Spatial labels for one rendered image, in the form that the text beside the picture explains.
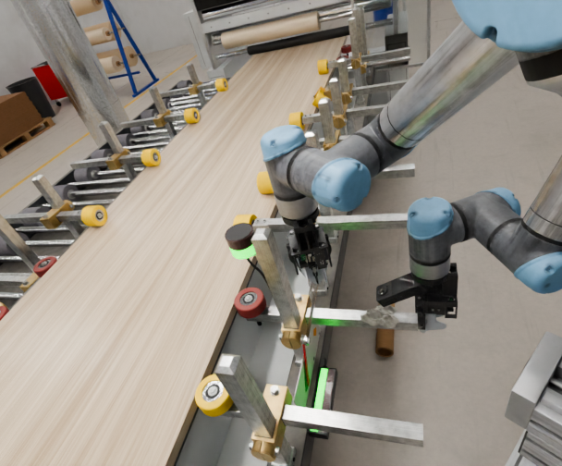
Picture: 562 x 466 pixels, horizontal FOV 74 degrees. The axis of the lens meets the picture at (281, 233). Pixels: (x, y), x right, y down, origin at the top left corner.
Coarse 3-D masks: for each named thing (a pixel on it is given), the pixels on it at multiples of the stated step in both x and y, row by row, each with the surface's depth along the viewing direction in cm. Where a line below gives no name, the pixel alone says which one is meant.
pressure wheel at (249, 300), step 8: (248, 288) 99; (256, 288) 98; (240, 296) 97; (248, 296) 96; (256, 296) 96; (240, 304) 95; (248, 304) 95; (256, 304) 94; (264, 304) 96; (240, 312) 94; (248, 312) 93; (256, 312) 94
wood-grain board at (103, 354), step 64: (256, 64) 281; (192, 128) 207; (256, 128) 185; (128, 192) 163; (192, 192) 149; (256, 192) 137; (64, 256) 135; (128, 256) 125; (192, 256) 116; (64, 320) 108; (128, 320) 101; (192, 320) 96; (0, 384) 95; (64, 384) 90; (128, 384) 85; (192, 384) 81; (0, 448) 80; (64, 448) 77; (128, 448) 73
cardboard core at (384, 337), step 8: (392, 304) 186; (376, 336) 176; (384, 336) 172; (392, 336) 173; (376, 344) 172; (384, 344) 168; (392, 344) 170; (376, 352) 171; (384, 352) 173; (392, 352) 168
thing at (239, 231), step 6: (234, 228) 76; (240, 228) 75; (246, 228) 75; (228, 234) 75; (234, 234) 74; (240, 234) 74; (246, 234) 74; (234, 240) 73; (246, 258) 79; (252, 264) 80; (258, 270) 81; (264, 276) 82
